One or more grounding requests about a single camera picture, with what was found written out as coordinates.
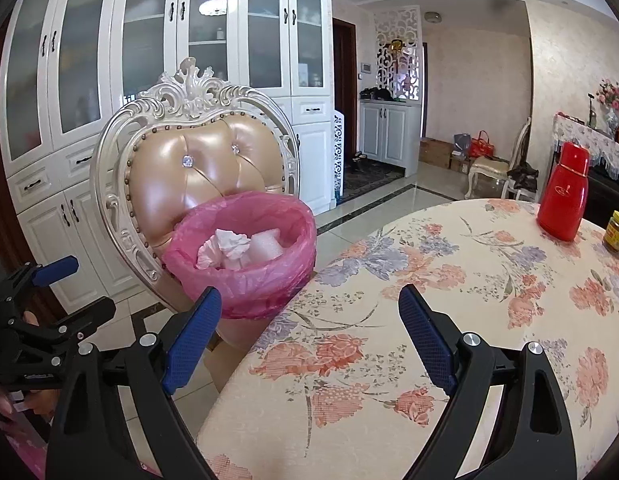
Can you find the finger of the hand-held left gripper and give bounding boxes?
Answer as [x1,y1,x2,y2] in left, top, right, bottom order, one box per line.
[11,296,117,357]
[1,256,80,312]

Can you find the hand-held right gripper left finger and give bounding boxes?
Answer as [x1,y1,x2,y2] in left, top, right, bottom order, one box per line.
[46,286,224,480]

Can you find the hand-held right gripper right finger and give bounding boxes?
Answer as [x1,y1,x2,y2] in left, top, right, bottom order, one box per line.
[397,283,577,480]

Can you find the bin with pink bag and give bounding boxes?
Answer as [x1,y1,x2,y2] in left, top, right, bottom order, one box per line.
[162,191,317,320]

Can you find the white tissue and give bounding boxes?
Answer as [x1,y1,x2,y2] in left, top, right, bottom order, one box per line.
[197,229,253,268]

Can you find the white foam block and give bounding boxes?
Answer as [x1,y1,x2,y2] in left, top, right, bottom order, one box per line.
[242,230,285,263]

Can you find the person's left hand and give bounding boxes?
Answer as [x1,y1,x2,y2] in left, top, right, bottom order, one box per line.
[0,389,59,419]

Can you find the pink patterned clothing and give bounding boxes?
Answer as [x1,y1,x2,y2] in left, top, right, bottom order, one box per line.
[4,427,53,480]

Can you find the dark door mat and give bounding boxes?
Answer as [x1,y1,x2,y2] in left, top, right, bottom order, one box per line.
[339,162,405,198]

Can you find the beige tufted carved chair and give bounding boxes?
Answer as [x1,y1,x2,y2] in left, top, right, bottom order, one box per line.
[90,57,300,351]

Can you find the cream chair with cushion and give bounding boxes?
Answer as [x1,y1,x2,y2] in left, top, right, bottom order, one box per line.
[464,117,537,201]

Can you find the dark clothes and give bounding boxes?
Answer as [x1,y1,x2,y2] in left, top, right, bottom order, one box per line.
[507,162,539,192]

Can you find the cardboard box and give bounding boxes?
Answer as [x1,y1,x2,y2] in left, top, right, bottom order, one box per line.
[418,136,453,170]

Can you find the red thermos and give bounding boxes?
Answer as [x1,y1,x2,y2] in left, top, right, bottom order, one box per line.
[536,141,590,242]

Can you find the red handbag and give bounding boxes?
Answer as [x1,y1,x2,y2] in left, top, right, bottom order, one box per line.
[468,130,495,158]

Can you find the white carved floor panel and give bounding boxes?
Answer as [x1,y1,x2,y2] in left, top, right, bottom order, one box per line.
[331,110,347,206]

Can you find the low white shoe cabinet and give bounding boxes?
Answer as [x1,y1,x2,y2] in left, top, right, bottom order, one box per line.
[359,100,421,178]

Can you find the small yellow-lid glass jar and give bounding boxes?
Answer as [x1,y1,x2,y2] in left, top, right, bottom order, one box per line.
[603,211,619,252]

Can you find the black piano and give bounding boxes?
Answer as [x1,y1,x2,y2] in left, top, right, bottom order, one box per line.
[587,165,619,228]

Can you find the tall white glass-door cabinet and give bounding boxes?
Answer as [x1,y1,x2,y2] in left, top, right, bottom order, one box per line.
[0,0,335,311]

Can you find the dark bags on cabinet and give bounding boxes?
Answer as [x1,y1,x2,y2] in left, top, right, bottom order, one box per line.
[359,87,407,103]

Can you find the dark wooden door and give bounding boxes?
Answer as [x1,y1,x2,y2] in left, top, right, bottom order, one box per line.
[332,17,360,181]

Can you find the floral lace piano cover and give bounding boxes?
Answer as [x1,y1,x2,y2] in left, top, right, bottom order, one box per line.
[553,112,619,181]

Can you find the vase with pink flowers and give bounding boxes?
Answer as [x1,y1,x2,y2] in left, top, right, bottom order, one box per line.
[596,79,619,136]

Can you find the white lattice partition with mirror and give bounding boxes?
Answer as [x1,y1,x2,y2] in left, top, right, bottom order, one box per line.
[373,6,423,101]

